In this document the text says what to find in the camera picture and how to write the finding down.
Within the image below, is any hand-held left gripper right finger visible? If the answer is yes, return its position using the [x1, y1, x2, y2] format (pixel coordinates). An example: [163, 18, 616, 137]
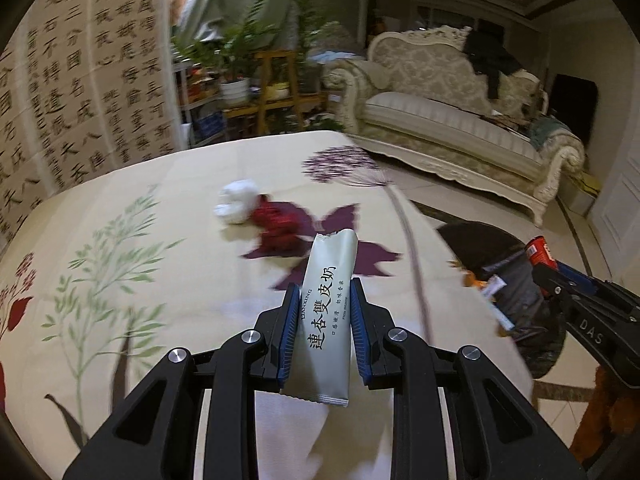
[349, 277, 588, 480]

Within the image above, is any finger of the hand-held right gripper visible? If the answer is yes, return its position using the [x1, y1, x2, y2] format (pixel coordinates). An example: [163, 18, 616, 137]
[554, 259, 640, 311]
[531, 262, 583, 312]

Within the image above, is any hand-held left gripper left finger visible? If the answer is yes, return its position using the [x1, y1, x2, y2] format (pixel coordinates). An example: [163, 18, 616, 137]
[62, 282, 303, 480]

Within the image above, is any red can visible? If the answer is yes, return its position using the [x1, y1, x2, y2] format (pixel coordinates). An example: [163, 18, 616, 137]
[524, 236, 557, 268]

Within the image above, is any pale green snack packet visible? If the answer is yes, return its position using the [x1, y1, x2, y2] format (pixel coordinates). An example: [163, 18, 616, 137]
[279, 228, 359, 407]

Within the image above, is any trash bin with black bag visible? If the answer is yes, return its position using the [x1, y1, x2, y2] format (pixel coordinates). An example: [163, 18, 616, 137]
[435, 221, 568, 381]

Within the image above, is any white orange wrapper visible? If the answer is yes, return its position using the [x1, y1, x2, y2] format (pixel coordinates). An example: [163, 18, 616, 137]
[477, 276, 507, 302]

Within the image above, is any grey storage box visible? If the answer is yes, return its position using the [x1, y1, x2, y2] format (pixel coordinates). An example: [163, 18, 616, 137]
[567, 170, 601, 216]

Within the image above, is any red crumpled wrapper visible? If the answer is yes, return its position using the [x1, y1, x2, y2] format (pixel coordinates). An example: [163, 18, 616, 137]
[250, 195, 301, 253]

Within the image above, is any white panelled door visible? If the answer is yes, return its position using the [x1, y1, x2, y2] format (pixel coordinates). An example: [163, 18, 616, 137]
[587, 25, 640, 261]

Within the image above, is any white crumpled tissue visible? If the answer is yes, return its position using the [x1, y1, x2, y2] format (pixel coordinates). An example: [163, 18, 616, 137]
[214, 180, 261, 225]

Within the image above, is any blue cloth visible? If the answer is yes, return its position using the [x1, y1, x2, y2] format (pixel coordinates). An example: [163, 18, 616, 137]
[530, 117, 571, 148]

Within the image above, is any floral tablecloth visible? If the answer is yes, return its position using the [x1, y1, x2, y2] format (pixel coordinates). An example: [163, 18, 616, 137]
[0, 130, 533, 480]

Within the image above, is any pile of papers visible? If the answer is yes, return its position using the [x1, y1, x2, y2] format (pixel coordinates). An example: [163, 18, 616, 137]
[480, 110, 531, 136]

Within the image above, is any black cabinet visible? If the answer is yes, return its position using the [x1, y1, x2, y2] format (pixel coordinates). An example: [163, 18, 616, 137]
[547, 74, 599, 133]

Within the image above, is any cream carved sofa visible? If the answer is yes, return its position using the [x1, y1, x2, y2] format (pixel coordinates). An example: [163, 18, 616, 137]
[322, 26, 586, 226]

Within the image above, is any small leafy floor plant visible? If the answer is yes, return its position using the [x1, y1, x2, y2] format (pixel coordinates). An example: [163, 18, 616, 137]
[280, 115, 346, 134]

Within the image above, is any white metal shelf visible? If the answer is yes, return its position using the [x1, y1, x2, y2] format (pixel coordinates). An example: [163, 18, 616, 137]
[175, 60, 226, 148]

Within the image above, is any black clothing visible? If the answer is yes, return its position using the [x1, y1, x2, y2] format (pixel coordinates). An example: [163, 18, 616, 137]
[462, 27, 523, 100]

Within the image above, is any wooden plant stand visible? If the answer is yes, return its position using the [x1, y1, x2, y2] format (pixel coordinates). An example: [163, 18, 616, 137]
[225, 50, 326, 136]

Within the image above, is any green plant in white pot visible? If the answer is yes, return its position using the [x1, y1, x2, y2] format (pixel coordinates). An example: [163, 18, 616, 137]
[172, 0, 271, 107]

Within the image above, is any cream carved armchair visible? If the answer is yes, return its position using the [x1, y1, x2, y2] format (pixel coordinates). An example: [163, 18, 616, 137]
[305, 20, 368, 61]

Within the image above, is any tall green potted plant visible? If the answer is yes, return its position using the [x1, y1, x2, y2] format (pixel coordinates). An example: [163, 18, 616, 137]
[287, 0, 331, 91]

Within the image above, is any calligraphy wall hanging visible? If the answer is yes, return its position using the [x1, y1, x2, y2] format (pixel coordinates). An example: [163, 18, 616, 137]
[0, 0, 183, 246]

